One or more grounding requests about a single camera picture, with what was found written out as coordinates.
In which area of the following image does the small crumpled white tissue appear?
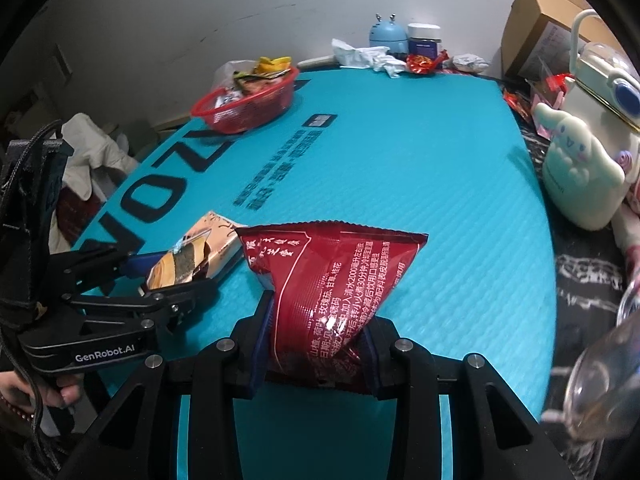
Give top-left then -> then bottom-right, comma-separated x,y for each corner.
372,55 -> 407,80

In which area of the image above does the dark jar white lid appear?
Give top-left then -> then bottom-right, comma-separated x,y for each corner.
406,23 -> 443,56

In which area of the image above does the blue antlered humidifier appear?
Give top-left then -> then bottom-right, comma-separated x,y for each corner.
369,12 -> 410,53

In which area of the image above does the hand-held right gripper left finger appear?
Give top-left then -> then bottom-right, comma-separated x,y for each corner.
57,292 -> 276,480

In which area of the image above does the red plastic basket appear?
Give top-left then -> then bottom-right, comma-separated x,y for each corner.
190,65 -> 300,135

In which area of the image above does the tan illustrated snack packet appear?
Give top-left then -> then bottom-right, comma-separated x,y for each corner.
140,211 -> 248,291

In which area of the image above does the red foil gift packet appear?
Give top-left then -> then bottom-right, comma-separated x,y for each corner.
542,72 -> 578,95

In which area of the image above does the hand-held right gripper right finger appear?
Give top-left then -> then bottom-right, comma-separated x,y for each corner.
357,317 -> 576,480

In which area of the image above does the red gold candy wrapper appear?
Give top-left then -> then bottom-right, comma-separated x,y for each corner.
405,50 -> 450,76

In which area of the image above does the person's left hand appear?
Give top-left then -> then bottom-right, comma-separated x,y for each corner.
0,371 -> 84,414

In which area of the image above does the crumpled white wrapper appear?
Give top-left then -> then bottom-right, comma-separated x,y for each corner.
450,53 -> 491,73

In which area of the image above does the teal printed mat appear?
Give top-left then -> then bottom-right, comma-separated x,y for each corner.
70,67 -> 558,480

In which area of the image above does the large crumpled white tissue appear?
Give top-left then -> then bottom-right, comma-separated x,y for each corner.
331,38 -> 391,68

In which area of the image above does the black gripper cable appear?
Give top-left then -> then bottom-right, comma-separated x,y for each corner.
0,125 -> 66,461

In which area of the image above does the brown red snack packet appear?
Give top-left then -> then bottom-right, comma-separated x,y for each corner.
235,72 -> 281,96

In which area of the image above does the cardboard box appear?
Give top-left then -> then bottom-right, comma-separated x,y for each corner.
500,0 -> 626,81

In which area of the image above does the red tasselled cloth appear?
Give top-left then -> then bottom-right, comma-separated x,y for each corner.
55,195 -> 103,253

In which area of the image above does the glass measuring cup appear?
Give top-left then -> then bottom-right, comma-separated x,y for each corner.
562,280 -> 640,443

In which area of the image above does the cream character water bottle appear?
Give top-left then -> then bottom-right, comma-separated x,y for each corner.
531,9 -> 640,232

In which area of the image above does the large dark red packet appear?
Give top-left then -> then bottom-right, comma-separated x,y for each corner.
234,220 -> 430,391

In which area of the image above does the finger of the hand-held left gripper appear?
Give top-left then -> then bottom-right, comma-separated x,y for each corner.
71,276 -> 219,334
47,248 -> 167,295

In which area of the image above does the white cloth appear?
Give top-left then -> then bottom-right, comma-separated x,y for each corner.
60,112 -> 138,201

